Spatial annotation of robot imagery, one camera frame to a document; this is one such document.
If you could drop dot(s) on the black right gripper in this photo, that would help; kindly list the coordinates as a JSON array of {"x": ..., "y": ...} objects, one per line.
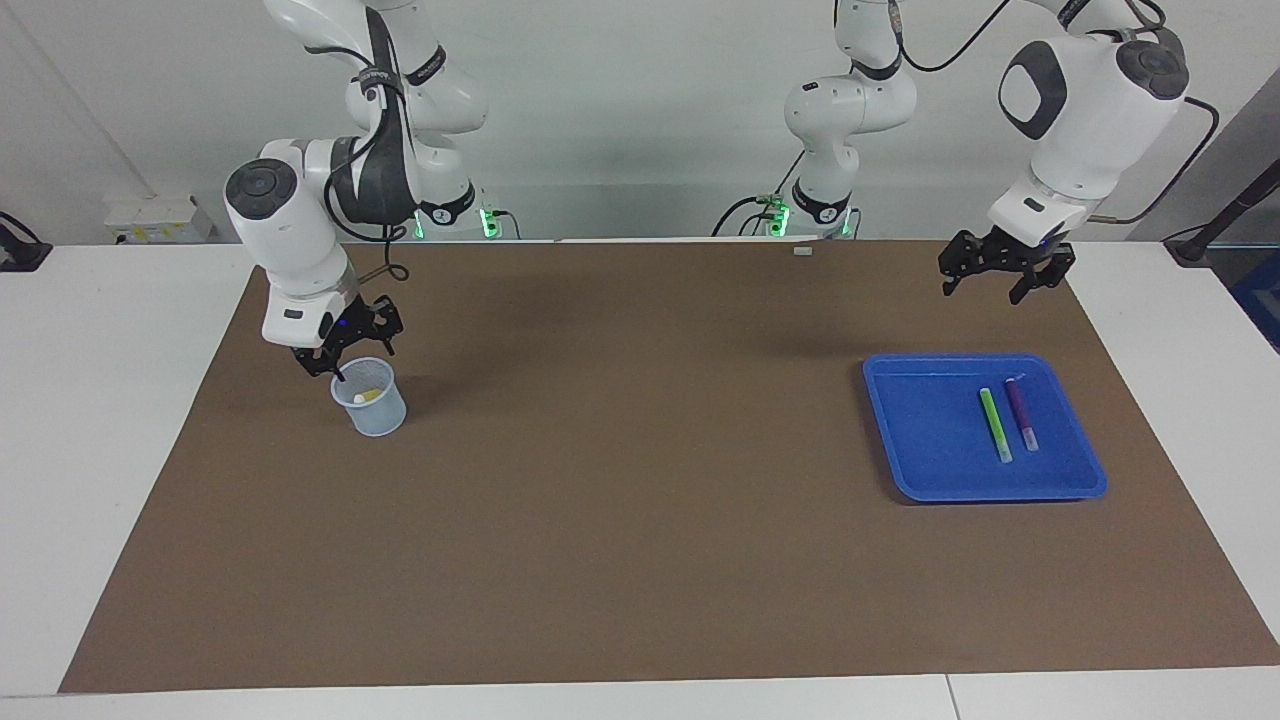
[{"x": 350, "y": 335}]

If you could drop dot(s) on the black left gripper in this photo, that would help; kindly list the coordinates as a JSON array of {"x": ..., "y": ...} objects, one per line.
[{"x": 1015, "y": 252}]

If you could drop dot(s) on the yellow highlighter pen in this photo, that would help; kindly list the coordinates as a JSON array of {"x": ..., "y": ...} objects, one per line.
[{"x": 370, "y": 395}]

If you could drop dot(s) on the green highlighter pen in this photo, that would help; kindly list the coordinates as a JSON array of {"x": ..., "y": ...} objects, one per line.
[{"x": 995, "y": 425}]

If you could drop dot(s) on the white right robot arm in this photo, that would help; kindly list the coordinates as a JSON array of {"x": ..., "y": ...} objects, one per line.
[{"x": 290, "y": 240}]

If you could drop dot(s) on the translucent plastic cup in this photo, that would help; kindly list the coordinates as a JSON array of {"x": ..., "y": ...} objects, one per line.
[{"x": 378, "y": 420}]

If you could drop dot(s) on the purple highlighter pen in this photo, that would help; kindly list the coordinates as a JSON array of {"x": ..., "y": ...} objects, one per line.
[{"x": 1022, "y": 415}]

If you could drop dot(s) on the blue plastic tray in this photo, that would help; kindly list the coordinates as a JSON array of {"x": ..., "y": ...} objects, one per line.
[{"x": 940, "y": 450}]

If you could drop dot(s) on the black stand pole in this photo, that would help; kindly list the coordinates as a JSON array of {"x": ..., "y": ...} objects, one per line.
[{"x": 1225, "y": 215}]

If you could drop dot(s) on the blue crate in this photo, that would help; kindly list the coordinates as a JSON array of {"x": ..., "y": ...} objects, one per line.
[{"x": 1262, "y": 300}]

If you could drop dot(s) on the brown table mat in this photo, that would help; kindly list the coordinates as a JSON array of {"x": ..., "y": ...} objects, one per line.
[{"x": 640, "y": 500}]

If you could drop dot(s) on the white wall socket box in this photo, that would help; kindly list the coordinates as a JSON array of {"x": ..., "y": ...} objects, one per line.
[{"x": 155, "y": 220}]

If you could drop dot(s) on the black clamp mount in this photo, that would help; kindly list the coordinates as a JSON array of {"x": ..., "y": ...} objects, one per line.
[{"x": 20, "y": 255}]

